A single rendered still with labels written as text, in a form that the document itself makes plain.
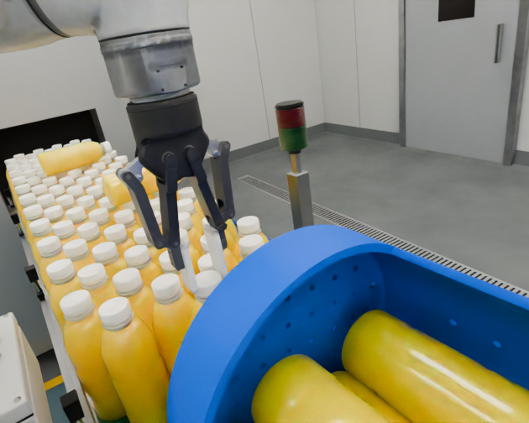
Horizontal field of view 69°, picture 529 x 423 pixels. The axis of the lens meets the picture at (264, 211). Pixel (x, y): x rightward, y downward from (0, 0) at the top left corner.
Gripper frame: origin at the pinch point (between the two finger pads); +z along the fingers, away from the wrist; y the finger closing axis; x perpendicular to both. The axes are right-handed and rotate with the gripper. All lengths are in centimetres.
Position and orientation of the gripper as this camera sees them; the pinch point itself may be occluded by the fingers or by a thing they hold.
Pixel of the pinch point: (201, 258)
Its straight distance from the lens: 49.9
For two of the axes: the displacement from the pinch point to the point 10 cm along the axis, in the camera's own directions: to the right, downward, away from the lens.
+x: -5.8, -2.5, 7.7
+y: 8.0, -3.5, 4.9
